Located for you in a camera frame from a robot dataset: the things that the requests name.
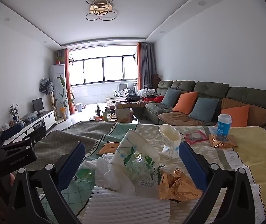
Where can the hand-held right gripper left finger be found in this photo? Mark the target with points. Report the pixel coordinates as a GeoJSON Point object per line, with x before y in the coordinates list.
{"type": "Point", "coordinates": [71, 165]}

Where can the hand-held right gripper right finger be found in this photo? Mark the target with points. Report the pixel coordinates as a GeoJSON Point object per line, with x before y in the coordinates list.
{"type": "Point", "coordinates": [191, 165]}

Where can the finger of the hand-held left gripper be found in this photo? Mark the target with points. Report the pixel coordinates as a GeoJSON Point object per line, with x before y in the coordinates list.
{"type": "Point", "coordinates": [12, 129]}
{"type": "Point", "coordinates": [27, 140]}

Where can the white tissue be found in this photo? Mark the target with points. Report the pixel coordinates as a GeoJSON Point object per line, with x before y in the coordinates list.
{"type": "Point", "coordinates": [114, 179]}

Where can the clear green-printed plastic wrapper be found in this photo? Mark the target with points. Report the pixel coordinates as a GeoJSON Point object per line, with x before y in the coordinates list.
{"type": "Point", "coordinates": [142, 170]}

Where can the white foam net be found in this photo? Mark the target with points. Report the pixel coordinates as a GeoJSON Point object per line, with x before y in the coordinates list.
{"type": "Point", "coordinates": [128, 207]}

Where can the vase with branches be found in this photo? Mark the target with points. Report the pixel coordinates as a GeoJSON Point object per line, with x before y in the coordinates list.
{"type": "Point", "coordinates": [15, 117]}

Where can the clear plastic bag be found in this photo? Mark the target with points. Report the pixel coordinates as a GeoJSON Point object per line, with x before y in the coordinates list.
{"type": "Point", "coordinates": [31, 115]}

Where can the gold snack wrapper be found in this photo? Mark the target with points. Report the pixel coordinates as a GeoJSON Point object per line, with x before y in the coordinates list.
{"type": "Point", "coordinates": [221, 142]}
{"type": "Point", "coordinates": [108, 148]}
{"type": "Point", "coordinates": [177, 186]}

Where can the small square packet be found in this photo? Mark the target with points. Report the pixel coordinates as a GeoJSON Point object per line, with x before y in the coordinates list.
{"type": "Point", "coordinates": [190, 140]}

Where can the white and black TV cabinet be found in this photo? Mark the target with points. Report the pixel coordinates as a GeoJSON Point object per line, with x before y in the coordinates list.
{"type": "Point", "coordinates": [46, 119]}

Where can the black monitor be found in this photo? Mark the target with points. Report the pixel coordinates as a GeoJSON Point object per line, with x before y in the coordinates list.
{"type": "Point", "coordinates": [37, 104]}

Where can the patchwork printed tablecloth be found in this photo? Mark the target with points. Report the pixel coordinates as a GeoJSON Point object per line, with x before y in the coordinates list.
{"type": "Point", "coordinates": [228, 158]}

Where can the tall plant in yellow pot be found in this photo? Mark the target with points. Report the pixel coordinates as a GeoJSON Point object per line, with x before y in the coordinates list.
{"type": "Point", "coordinates": [63, 112]}

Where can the brown sofa pad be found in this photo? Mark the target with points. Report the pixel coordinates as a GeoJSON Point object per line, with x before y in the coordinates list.
{"type": "Point", "coordinates": [179, 119]}

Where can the blue paper cup white lid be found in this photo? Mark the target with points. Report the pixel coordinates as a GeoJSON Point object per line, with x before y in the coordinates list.
{"type": "Point", "coordinates": [224, 127]}

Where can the covered standing fan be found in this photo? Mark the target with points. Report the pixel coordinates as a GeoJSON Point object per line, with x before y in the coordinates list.
{"type": "Point", "coordinates": [46, 86]}

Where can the blue cushion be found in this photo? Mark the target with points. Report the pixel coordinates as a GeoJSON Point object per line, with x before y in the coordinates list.
{"type": "Point", "coordinates": [171, 98]}
{"type": "Point", "coordinates": [204, 109]}

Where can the small white pail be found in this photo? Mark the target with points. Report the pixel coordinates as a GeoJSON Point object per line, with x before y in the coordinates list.
{"type": "Point", "coordinates": [78, 107]}

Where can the black cone-shaped ornament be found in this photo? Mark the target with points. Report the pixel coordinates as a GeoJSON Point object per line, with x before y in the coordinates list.
{"type": "Point", "coordinates": [98, 109]}

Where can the orange cushion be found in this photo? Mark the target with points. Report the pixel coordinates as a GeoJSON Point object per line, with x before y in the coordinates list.
{"type": "Point", "coordinates": [237, 116]}
{"type": "Point", "coordinates": [185, 102]}

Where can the glass-top coffee table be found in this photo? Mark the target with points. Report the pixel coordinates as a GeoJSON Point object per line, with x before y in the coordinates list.
{"type": "Point", "coordinates": [138, 120]}

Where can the white standing air conditioner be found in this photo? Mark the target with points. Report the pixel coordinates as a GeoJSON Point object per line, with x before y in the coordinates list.
{"type": "Point", "coordinates": [57, 74]}

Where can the beige paper bag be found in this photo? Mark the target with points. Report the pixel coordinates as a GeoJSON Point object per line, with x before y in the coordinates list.
{"type": "Point", "coordinates": [123, 115]}

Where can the orange and grey curtain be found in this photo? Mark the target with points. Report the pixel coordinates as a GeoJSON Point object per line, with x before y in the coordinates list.
{"type": "Point", "coordinates": [68, 74]}
{"type": "Point", "coordinates": [143, 65]}

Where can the green sofa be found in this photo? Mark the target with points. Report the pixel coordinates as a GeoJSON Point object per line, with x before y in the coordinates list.
{"type": "Point", "coordinates": [212, 88]}

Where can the small potted plant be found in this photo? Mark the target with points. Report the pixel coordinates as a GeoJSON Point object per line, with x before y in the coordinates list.
{"type": "Point", "coordinates": [58, 60]}

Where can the pile of clothes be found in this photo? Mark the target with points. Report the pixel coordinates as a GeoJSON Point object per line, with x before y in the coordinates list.
{"type": "Point", "coordinates": [147, 94]}

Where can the dark brown cabinet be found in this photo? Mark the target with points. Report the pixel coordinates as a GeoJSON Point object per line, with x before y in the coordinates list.
{"type": "Point", "coordinates": [155, 80]}

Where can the white office chair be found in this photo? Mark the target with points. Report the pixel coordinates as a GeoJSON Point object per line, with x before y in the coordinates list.
{"type": "Point", "coordinates": [123, 87]}

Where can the large window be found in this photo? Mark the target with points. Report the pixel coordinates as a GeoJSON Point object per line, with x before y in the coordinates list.
{"type": "Point", "coordinates": [93, 70]}

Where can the white washing machine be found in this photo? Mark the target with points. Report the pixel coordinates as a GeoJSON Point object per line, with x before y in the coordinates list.
{"type": "Point", "coordinates": [133, 89]}

